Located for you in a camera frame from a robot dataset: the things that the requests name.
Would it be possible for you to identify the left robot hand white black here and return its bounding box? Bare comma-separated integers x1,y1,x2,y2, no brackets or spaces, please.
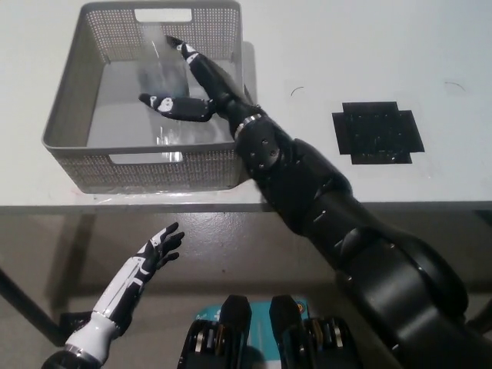
64,221,185,365

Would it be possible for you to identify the clear plastic water bottle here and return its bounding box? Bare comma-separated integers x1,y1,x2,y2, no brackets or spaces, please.
138,31,191,165

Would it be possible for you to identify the clear tape strip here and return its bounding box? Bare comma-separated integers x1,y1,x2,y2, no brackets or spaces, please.
76,187,235,204

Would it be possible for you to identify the black tape patch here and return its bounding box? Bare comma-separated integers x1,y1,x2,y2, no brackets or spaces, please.
331,101,426,165

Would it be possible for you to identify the grey perforated plastic basket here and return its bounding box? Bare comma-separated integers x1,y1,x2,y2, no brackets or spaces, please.
41,0,246,194

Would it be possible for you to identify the black metal table leg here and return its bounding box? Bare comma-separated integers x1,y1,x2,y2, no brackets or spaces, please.
0,267,65,347

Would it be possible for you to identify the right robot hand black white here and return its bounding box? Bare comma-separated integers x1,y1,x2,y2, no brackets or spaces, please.
138,35,267,135

